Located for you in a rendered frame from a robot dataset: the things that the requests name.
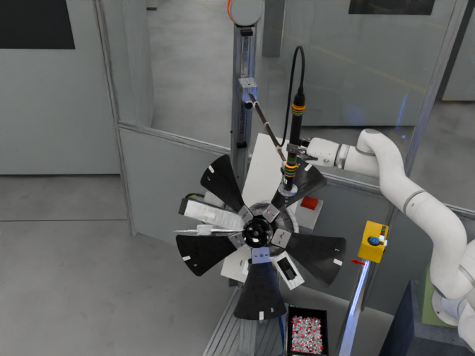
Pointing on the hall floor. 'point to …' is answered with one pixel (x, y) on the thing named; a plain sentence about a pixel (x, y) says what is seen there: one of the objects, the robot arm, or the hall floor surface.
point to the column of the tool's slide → (239, 164)
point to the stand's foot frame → (264, 342)
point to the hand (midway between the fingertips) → (293, 145)
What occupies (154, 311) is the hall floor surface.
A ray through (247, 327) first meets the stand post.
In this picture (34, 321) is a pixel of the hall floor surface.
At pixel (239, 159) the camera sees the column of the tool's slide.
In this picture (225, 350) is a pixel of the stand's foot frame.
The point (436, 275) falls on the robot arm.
